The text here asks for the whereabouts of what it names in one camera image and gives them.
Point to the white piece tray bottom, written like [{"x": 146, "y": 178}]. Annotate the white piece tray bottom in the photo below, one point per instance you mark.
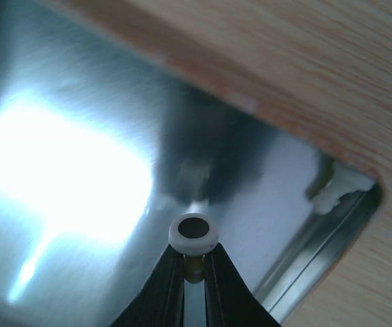
[{"x": 193, "y": 235}]

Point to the metal tray wooden rim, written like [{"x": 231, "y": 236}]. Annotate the metal tray wooden rim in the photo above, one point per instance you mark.
[{"x": 101, "y": 150}]

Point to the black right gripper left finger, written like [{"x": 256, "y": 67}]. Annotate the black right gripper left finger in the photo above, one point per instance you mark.
[{"x": 160, "y": 302}]

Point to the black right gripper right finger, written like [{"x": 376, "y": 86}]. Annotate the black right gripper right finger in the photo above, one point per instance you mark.
[{"x": 228, "y": 300}]

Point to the white piece tray corner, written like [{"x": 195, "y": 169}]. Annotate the white piece tray corner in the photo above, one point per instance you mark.
[{"x": 334, "y": 180}]

